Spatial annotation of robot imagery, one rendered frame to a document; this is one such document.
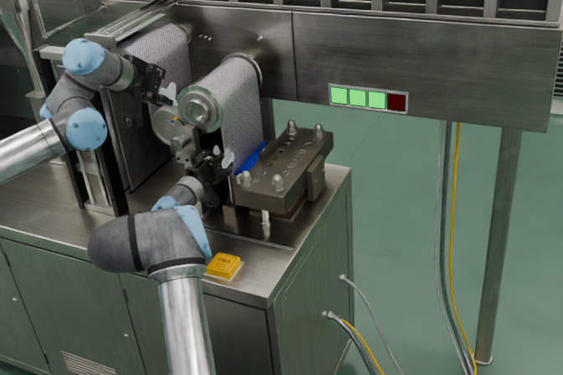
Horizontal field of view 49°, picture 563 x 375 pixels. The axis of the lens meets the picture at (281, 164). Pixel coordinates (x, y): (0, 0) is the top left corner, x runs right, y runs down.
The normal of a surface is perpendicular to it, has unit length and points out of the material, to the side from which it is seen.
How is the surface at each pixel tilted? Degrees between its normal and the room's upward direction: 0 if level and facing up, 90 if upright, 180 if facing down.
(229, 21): 90
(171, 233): 39
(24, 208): 0
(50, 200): 0
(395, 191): 0
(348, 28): 90
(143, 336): 90
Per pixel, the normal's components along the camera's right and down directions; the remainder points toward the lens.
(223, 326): -0.41, 0.50
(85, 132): 0.50, 0.42
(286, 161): -0.07, -0.85
